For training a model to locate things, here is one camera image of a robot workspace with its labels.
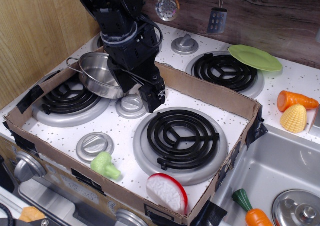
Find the silver pot lid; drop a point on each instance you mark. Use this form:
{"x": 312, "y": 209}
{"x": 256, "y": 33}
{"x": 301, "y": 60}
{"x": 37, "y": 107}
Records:
{"x": 296, "y": 208}

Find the brown cardboard fence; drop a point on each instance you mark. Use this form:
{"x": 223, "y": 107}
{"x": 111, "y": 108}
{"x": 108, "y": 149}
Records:
{"x": 76, "y": 195}

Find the silver knob front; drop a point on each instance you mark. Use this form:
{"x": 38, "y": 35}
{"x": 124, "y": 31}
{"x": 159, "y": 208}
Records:
{"x": 92, "y": 144}

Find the silver knob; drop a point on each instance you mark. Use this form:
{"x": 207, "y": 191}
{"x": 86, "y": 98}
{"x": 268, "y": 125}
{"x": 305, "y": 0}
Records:
{"x": 130, "y": 107}
{"x": 185, "y": 45}
{"x": 92, "y": 144}

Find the silver steel pot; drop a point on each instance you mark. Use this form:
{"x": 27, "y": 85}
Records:
{"x": 94, "y": 74}

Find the black burner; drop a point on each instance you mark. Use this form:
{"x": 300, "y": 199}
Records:
{"x": 69, "y": 105}
{"x": 222, "y": 69}
{"x": 97, "y": 42}
{"x": 186, "y": 144}

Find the silver knob middle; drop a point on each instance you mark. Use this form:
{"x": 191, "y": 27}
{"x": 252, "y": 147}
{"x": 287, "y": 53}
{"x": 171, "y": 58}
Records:
{"x": 130, "y": 107}

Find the back left black burner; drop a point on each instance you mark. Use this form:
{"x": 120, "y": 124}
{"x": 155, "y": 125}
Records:
{"x": 97, "y": 42}

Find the orange toy carrot piece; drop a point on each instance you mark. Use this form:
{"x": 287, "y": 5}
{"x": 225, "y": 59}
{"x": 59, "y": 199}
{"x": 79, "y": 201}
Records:
{"x": 288, "y": 99}

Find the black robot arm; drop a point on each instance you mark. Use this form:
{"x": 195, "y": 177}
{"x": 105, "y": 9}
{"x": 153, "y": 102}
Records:
{"x": 118, "y": 17}

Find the green plastic plate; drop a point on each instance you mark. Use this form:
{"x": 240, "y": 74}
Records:
{"x": 255, "y": 58}

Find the orange object bottom left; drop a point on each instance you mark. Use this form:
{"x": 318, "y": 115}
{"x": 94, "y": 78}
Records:
{"x": 31, "y": 214}

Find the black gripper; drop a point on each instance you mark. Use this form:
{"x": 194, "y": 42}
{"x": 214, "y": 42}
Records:
{"x": 133, "y": 62}

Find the front right black burner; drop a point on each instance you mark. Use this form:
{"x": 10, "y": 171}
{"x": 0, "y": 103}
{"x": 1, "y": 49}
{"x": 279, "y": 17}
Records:
{"x": 186, "y": 144}

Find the front left black burner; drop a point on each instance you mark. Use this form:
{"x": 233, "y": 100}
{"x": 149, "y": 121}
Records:
{"x": 69, "y": 105}

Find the silver knob back centre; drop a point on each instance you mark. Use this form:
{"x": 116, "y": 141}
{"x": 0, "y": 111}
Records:
{"x": 185, "y": 45}

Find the hanging grey slotted spatula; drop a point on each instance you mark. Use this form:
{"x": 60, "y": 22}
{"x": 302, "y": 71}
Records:
{"x": 217, "y": 19}

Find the red white radish slice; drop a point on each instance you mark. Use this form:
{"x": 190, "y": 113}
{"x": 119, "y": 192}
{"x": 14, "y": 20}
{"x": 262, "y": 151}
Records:
{"x": 167, "y": 192}

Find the green toy broccoli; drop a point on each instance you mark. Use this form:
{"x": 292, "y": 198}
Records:
{"x": 103, "y": 165}

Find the grey sink basin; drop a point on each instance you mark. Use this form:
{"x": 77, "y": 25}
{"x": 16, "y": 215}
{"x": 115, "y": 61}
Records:
{"x": 275, "y": 163}

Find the back right black burner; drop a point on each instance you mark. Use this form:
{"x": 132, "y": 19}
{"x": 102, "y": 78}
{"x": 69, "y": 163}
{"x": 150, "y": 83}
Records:
{"x": 222, "y": 69}

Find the orange carrot with green top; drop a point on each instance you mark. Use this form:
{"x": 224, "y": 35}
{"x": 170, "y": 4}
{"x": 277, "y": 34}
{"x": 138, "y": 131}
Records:
{"x": 254, "y": 216}

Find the silver stove front dial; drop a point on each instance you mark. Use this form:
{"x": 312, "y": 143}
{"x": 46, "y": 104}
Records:
{"x": 27, "y": 167}

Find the hanging silver strainer spoon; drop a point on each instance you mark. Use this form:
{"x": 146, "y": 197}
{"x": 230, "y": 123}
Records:
{"x": 167, "y": 10}

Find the yellow toy corn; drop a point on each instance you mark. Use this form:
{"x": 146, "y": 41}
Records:
{"x": 294, "y": 119}

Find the silver lower front dial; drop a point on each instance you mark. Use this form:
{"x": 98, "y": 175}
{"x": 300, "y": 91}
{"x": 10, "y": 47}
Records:
{"x": 127, "y": 218}

